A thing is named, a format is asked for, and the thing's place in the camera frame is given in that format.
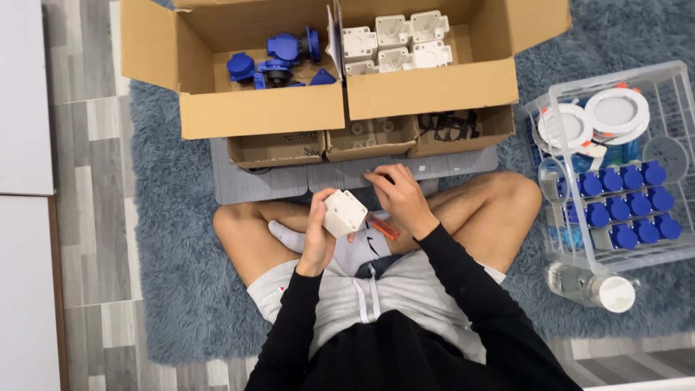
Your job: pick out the person's right hand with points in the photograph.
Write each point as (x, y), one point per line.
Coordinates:
(404, 203)

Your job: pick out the person's left hand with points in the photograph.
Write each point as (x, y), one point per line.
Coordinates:
(315, 239)

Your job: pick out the person's right fingers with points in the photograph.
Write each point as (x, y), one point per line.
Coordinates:
(388, 182)

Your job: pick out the white socket housing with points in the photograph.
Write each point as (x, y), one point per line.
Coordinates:
(343, 213)

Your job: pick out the small cardboard box, white rings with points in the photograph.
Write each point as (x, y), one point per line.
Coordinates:
(372, 146)

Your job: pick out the heap of white plastic rings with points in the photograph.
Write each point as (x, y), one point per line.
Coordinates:
(370, 132)

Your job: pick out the grey sock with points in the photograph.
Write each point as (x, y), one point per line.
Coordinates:
(353, 252)

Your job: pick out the heap of black rubber gaskets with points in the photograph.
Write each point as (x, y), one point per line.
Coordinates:
(448, 125)

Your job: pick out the heap of metal screws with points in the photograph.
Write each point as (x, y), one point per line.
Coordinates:
(307, 142)

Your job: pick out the small cardboard box, black gaskets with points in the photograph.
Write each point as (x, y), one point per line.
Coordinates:
(467, 136)

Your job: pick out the person's right leg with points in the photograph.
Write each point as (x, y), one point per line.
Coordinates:
(483, 217)

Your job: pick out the person's leg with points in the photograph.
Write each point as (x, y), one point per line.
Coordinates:
(483, 217)
(250, 239)

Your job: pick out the large cardboard box, white parts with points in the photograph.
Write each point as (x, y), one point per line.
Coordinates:
(434, 89)

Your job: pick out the grey shorts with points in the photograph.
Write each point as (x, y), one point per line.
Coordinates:
(402, 293)

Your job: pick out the small cardboard box with screws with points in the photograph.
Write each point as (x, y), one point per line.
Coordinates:
(274, 152)

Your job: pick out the grey ribbed board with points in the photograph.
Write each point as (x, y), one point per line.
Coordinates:
(260, 184)

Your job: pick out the group of white housings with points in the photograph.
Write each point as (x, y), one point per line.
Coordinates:
(396, 43)

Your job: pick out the large cardboard box, blue parts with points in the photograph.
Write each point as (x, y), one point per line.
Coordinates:
(260, 111)

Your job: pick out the person's left leg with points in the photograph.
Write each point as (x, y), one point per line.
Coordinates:
(250, 239)

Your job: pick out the pile of blue socket parts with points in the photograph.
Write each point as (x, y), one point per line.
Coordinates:
(279, 59)

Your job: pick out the black shirt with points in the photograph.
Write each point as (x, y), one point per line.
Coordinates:
(396, 358)

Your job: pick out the white round ceiling light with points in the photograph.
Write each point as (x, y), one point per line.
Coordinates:
(564, 126)
(617, 111)

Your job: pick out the blue shaggy rug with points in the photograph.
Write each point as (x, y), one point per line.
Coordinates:
(179, 260)

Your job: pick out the clear plastic water bottle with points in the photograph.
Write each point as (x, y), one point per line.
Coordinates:
(592, 285)

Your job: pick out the rows of assembled blue sockets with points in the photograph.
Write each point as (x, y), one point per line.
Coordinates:
(624, 203)

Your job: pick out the clear plastic crate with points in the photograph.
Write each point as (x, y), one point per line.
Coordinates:
(673, 108)

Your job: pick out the white cabinet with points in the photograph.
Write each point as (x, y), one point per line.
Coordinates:
(24, 163)

